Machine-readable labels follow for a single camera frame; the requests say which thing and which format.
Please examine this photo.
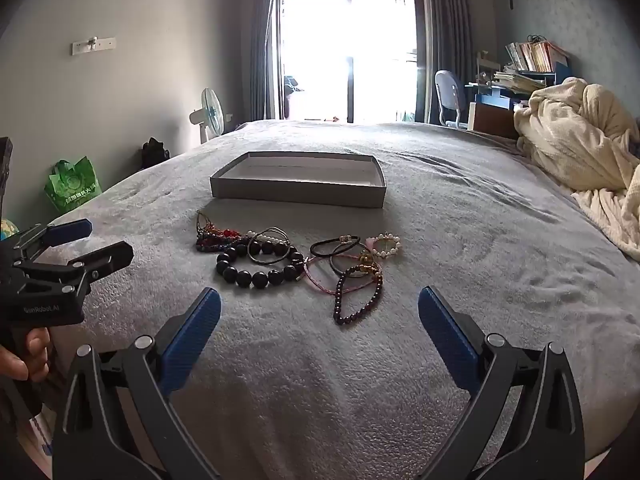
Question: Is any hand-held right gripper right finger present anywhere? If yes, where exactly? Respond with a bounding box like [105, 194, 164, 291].
[418, 286, 586, 480]

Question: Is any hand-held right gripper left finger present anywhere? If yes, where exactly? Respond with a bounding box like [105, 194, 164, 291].
[52, 287, 222, 480]

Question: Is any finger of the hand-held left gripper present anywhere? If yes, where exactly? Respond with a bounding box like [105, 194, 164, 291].
[11, 218, 93, 260]
[17, 241, 135, 292]

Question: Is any large black bead bracelet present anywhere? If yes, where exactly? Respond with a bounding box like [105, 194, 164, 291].
[215, 239, 305, 290]

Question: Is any multicolour bead bracelet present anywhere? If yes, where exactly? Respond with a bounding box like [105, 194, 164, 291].
[195, 210, 251, 254]

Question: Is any dark red bead bracelet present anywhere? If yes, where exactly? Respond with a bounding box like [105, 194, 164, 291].
[333, 259, 384, 326]

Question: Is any black hair tie gold clasp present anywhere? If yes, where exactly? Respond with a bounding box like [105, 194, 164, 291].
[310, 234, 362, 258]

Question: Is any white shallow tray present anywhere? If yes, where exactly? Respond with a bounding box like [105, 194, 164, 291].
[209, 151, 388, 209]

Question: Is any person's left hand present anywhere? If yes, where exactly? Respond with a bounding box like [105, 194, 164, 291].
[0, 327, 52, 383]

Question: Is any green shopping bag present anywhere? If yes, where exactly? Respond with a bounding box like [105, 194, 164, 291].
[44, 157, 102, 214]

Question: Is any grey bedspread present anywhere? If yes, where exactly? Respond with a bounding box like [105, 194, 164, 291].
[30, 120, 640, 480]

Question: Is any black bag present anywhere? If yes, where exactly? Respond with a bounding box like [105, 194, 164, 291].
[141, 137, 168, 168]

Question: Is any white standing fan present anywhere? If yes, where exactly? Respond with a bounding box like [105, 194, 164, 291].
[189, 88, 224, 143]

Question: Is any brown wooden cabinet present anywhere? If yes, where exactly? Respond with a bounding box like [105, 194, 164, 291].
[472, 102, 521, 141]

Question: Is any cream blanket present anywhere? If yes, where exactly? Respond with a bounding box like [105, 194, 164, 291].
[514, 77, 640, 263]

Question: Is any blue desk chair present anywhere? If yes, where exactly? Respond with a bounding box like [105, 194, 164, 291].
[434, 70, 471, 130]

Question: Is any grey curtain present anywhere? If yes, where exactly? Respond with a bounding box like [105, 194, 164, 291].
[425, 0, 476, 126]
[240, 0, 278, 126]

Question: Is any stack of papers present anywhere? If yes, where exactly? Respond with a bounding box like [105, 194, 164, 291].
[492, 67, 546, 93]

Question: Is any row of books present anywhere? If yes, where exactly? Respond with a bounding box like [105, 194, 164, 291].
[505, 40, 571, 73]

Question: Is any sliding glass door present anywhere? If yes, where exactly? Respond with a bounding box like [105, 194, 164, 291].
[272, 0, 431, 125]

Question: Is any pink pearl bracelet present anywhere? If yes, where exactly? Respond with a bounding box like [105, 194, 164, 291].
[366, 231, 402, 260]

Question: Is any pink cord bracelet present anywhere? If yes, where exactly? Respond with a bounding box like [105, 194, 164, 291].
[303, 255, 351, 295]

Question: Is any white wall hook rack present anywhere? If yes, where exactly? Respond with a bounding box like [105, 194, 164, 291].
[71, 36, 117, 56]

